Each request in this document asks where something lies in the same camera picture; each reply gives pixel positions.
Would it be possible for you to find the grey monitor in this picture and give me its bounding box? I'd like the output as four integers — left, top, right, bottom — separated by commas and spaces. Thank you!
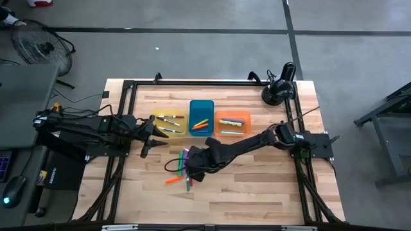
0, 63, 61, 150

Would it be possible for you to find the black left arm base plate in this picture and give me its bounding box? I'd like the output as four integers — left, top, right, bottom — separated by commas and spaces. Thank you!
83, 146, 132, 158

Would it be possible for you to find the yellow plastic bin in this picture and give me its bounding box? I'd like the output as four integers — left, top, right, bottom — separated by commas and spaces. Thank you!
149, 108, 189, 137

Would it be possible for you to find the silver metal bracket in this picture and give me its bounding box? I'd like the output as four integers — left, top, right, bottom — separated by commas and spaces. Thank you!
101, 224, 139, 231
281, 225, 318, 231

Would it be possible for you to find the black Husky case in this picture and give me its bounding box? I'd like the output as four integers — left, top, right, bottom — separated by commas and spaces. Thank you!
42, 150, 87, 192

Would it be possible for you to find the black computer mouse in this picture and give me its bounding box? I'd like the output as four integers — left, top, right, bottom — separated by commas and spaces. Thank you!
2, 175, 28, 209

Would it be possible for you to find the yellow Sharpie highlighter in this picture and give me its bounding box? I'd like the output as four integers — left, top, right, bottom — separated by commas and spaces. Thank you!
218, 119, 243, 127

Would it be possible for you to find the fat neon orange marker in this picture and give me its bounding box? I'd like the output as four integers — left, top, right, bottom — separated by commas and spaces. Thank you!
164, 175, 185, 185

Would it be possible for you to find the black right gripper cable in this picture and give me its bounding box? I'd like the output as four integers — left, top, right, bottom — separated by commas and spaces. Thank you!
164, 157, 190, 173

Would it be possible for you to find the black metal stand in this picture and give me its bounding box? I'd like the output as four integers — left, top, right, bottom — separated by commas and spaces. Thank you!
353, 81, 411, 187

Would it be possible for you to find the black metal table frame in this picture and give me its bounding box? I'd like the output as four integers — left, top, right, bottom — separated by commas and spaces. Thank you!
72, 79, 347, 225

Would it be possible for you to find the black desk lamp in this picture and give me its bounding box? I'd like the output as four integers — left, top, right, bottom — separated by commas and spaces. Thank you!
261, 61, 297, 107

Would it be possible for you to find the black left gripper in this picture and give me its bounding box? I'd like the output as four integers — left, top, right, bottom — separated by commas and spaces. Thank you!
128, 114, 170, 159

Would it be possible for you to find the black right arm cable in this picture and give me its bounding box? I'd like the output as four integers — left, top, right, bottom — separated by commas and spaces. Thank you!
299, 105, 321, 124

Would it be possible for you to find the black floor fan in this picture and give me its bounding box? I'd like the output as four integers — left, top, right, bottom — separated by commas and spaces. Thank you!
10, 19, 77, 90

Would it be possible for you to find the orange plastic bin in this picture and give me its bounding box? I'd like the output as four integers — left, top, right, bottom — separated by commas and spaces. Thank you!
213, 110, 252, 138

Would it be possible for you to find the teal blue plastic bin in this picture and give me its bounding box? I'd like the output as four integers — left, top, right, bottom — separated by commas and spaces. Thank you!
188, 99, 215, 137

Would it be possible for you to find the black keyboard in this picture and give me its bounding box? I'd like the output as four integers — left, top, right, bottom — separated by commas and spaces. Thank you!
0, 150, 14, 183

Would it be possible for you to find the black Expo marker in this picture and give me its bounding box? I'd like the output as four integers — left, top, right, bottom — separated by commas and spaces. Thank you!
155, 117, 181, 126

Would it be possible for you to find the black floor cable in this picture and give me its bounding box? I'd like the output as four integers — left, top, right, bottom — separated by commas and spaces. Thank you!
51, 88, 104, 104

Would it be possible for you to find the person's foot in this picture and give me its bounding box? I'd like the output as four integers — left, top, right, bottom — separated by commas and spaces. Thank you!
0, 6, 27, 27
26, 0, 54, 8

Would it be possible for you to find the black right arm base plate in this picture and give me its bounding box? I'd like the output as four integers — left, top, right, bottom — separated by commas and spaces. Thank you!
290, 132, 340, 159

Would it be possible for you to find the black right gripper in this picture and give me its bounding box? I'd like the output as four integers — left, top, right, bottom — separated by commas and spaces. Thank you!
184, 144, 225, 183

